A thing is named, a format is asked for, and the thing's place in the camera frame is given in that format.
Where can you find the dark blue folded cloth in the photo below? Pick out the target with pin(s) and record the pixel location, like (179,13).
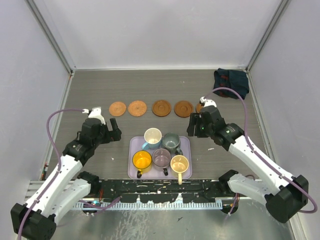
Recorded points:
(233,79)

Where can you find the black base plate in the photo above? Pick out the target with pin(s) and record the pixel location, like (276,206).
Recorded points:
(163,191)

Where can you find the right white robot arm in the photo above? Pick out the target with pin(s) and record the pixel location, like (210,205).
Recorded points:
(279,191)

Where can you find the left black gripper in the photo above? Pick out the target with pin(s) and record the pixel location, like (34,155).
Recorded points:
(111,136)

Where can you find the yellow mug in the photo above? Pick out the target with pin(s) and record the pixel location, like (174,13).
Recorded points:
(142,161)

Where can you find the blue mug white inside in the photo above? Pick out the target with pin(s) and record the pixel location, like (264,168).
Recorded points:
(153,138)

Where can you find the purple glass mug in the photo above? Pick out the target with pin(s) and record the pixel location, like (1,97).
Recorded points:
(161,159)

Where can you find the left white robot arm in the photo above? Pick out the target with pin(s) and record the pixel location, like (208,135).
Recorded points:
(37,218)

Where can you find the cream mug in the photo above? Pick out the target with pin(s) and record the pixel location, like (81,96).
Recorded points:
(179,164)

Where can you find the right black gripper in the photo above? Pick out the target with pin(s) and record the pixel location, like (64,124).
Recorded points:
(190,129)

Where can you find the woven rattan coaster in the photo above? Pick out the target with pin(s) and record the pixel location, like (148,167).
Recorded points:
(137,108)
(199,107)
(117,108)

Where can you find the brown wooden coaster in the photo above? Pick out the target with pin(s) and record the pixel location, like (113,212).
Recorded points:
(161,108)
(183,109)

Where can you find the grey green mug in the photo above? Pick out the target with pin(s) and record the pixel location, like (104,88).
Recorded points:
(172,143)

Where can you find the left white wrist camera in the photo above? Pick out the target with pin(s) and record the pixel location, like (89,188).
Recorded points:
(95,113)

